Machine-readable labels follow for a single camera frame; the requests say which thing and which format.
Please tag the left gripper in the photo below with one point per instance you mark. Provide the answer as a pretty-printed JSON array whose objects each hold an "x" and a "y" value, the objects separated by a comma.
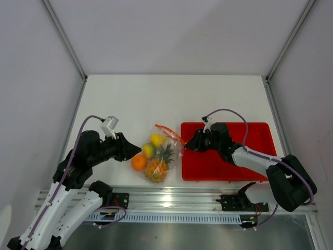
[{"x": 125, "y": 150}]

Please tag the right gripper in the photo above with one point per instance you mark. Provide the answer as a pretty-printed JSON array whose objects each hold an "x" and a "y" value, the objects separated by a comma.
[{"x": 195, "y": 144}]

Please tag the toy orange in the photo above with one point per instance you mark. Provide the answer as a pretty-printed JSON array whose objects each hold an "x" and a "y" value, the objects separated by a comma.
[{"x": 139, "y": 162}]

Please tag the green toy lime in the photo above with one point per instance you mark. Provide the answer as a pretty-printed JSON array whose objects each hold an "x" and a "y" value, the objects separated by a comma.
[{"x": 149, "y": 150}]

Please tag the yellow toy lemon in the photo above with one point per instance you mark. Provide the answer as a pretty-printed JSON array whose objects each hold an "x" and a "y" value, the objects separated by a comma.
[{"x": 157, "y": 139}]

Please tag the toy pineapple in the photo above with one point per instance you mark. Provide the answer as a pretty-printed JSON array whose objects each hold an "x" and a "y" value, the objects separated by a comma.
[{"x": 159, "y": 166}]

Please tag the clear zip top bag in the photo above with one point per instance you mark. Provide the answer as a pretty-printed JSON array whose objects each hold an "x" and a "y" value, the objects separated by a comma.
[{"x": 174, "y": 139}]

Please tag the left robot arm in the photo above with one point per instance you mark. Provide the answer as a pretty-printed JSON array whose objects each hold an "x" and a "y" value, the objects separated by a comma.
[{"x": 52, "y": 226}]

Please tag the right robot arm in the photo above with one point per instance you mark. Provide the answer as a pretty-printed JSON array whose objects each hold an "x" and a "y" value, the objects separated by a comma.
[{"x": 289, "y": 185}]

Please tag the red plastic tray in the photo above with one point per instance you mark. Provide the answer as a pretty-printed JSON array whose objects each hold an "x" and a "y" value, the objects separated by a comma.
[{"x": 208, "y": 166}]

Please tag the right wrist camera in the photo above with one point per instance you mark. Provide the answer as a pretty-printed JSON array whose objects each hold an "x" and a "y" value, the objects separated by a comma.
[{"x": 208, "y": 122}]

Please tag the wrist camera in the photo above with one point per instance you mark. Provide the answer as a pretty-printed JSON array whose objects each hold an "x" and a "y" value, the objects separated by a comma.
[
  {"x": 208, "y": 122},
  {"x": 108, "y": 126}
]

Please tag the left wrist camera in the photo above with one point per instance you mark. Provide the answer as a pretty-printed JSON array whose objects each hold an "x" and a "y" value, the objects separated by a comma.
[{"x": 108, "y": 126}]

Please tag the aluminium mounting rail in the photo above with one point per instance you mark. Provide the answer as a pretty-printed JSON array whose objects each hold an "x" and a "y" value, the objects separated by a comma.
[{"x": 158, "y": 199}]

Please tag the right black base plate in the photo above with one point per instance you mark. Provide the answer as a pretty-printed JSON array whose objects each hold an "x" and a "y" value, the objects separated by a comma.
[{"x": 235, "y": 202}]

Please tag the white slotted cable duct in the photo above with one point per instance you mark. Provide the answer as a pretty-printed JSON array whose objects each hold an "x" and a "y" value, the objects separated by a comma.
[{"x": 157, "y": 217}]

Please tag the left aluminium corner post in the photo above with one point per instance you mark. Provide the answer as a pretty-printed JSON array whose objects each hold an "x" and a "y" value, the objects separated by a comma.
[{"x": 58, "y": 27}]

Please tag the aluminium corner post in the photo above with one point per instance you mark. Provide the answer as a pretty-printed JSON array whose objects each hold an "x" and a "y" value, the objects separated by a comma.
[
  {"x": 300, "y": 23},
  {"x": 58, "y": 27}
]

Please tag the right aluminium corner post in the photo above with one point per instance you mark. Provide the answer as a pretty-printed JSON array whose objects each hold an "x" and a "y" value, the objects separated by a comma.
[{"x": 300, "y": 23}]

